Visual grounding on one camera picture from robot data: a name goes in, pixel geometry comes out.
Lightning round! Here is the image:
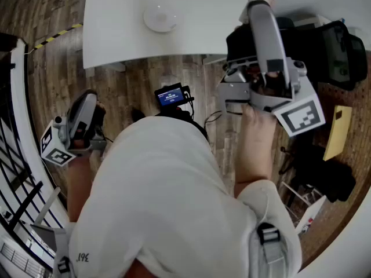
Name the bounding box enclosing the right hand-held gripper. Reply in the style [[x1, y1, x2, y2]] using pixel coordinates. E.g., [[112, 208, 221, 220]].
[[217, 0, 327, 138]]

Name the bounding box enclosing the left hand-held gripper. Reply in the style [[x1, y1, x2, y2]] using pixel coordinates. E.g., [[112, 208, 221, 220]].
[[39, 93, 107, 167]]

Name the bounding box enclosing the white round disc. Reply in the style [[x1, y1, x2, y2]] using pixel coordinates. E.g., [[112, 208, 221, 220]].
[[143, 3, 184, 34]]

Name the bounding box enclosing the person's right forearm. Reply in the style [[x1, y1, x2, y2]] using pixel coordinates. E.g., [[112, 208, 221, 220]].
[[233, 104, 278, 199]]

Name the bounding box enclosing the person's left forearm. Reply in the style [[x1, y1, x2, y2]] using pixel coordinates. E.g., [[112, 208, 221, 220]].
[[66, 154, 98, 223]]

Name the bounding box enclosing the person's left hand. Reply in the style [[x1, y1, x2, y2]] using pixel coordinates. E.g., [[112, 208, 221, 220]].
[[71, 125, 91, 150]]

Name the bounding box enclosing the person's right hand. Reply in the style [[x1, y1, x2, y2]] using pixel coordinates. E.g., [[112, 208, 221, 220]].
[[249, 67, 290, 96]]

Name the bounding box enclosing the person's black shoe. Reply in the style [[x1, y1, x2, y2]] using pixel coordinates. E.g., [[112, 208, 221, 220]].
[[93, 101, 108, 133], [130, 107, 146, 125]]

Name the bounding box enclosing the yellow and black floor tape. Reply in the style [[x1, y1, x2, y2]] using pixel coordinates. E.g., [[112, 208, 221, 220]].
[[32, 23, 83, 51]]

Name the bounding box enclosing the small monitor with blue screen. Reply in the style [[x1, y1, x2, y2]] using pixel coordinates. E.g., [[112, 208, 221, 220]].
[[154, 82, 195, 115]]

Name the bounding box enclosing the black metal railing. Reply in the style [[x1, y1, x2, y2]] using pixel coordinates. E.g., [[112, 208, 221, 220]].
[[0, 33, 68, 234]]

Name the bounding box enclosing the black bag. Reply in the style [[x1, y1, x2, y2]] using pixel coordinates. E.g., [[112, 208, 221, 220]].
[[278, 142, 357, 204], [225, 16, 368, 92]]

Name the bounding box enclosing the black waist pack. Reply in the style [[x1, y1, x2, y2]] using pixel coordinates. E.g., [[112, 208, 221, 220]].
[[155, 108, 209, 140]]

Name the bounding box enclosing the person's white shirt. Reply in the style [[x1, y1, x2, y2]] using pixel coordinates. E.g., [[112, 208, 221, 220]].
[[68, 116, 304, 278]]

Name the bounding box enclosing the yellow flat board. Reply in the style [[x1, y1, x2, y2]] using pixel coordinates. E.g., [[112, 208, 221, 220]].
[[322, 105, 353, 162]]

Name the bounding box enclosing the black cable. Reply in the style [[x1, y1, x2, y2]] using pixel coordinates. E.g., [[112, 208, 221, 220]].
[[203, 109, 244, 130]]

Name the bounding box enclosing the grey backpack strap with buckle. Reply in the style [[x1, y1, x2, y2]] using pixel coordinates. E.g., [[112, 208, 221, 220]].
[[55, 253, 72, 275], [248, 221, 291, 278]]

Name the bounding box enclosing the white wire rack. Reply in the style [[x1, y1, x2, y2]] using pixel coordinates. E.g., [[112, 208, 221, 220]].
[[279, 180, 328, 236]]

